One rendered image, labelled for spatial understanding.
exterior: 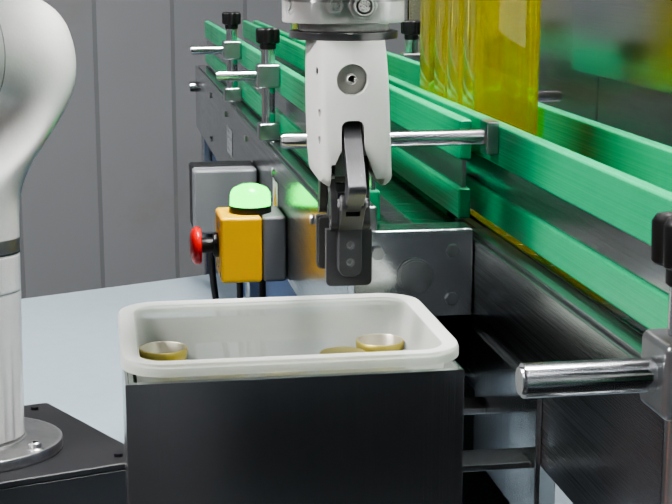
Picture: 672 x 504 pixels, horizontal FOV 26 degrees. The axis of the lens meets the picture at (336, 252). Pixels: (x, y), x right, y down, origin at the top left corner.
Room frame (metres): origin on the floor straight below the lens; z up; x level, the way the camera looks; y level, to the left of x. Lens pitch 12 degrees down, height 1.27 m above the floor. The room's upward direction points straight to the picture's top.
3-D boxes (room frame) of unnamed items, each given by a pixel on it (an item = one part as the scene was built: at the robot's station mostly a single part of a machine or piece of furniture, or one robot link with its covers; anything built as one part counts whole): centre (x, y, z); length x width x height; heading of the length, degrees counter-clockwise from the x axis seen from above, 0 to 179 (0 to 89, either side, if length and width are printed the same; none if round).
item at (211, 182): (1.80, 0.14, 0.96); 0.08 x 0.08 x 0.08; 9
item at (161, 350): (1.02, 0.13, 0.96); 0.04 x 0.04 x 0.04
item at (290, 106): (2.01, 0.11, 1.09); 1.75 x 0.01 x 0.08; 9
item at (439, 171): (2.02, 0.04, 1.09); 1.75 x 0.01 x 0.08; 9
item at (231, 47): (2.15, 0.18, 1.11); 0.07 x 0.04 x 0.13; 99
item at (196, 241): (1.52, 0.14, 0.96); 0.04 x 0.03 x 0.04; 9
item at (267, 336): (0.98, 0.04, 0.97); 0.22 x 0.17 x 0.09; 99
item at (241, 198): (1.53, 0.09, 1.01); 0.04 x 0.04 x 0.03
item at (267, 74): (1.70, 0.10, 1.11); 0.07 x 0.04 x 0.13; 99
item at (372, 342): (1.04, -0.03, 0.96); 0.04 x 0.04 x 0.04
